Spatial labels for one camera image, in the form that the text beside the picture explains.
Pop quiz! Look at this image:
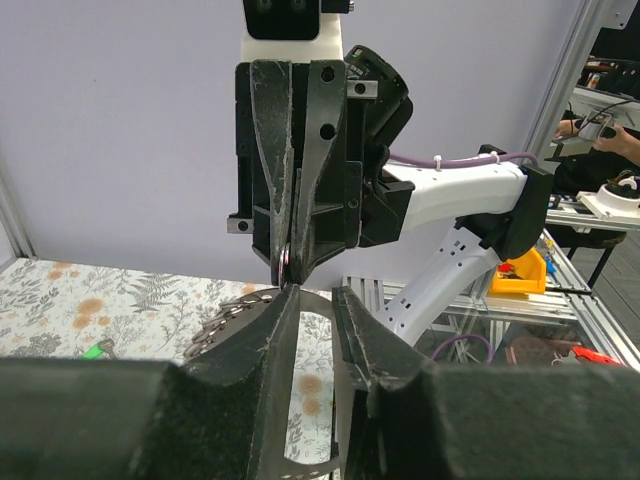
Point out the yellow storage bin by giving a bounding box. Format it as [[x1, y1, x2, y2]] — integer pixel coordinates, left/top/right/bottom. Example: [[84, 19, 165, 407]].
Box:
[[488, 248, 547, 296]]

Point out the operator hand in background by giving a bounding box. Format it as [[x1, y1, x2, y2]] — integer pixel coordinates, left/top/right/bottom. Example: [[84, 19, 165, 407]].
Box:
[[593, 124, 640, 166]]

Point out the floral table mat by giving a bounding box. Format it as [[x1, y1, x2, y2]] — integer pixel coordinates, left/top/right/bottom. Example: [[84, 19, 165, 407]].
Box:
[[1, 259, 333, 464]]

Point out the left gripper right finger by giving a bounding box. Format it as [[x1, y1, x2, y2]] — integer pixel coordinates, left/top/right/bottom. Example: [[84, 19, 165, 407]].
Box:
[[332, 287, 639, 479]]

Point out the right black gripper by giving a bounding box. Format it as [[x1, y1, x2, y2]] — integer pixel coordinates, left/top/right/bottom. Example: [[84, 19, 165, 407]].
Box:
[[227, 59, 414, 285]]

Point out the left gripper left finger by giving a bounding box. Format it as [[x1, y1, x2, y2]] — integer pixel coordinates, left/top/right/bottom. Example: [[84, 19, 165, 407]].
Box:
[[1, 285, 300, 479]]

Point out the green key tag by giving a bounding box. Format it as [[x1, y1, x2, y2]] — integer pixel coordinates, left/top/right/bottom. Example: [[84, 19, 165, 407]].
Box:
[[80, 338, 117, 360]]

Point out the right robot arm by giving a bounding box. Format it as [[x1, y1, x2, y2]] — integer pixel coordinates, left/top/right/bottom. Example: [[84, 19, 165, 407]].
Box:
[[228, 45, 553, 344]]

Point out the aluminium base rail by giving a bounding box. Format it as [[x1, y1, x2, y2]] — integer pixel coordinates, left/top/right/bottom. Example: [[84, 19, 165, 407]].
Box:
[[342, 229, 640, 371]]

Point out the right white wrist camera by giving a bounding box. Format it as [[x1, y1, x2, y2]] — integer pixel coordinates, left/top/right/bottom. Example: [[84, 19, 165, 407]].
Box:
[[240, 0, 354, 63]]

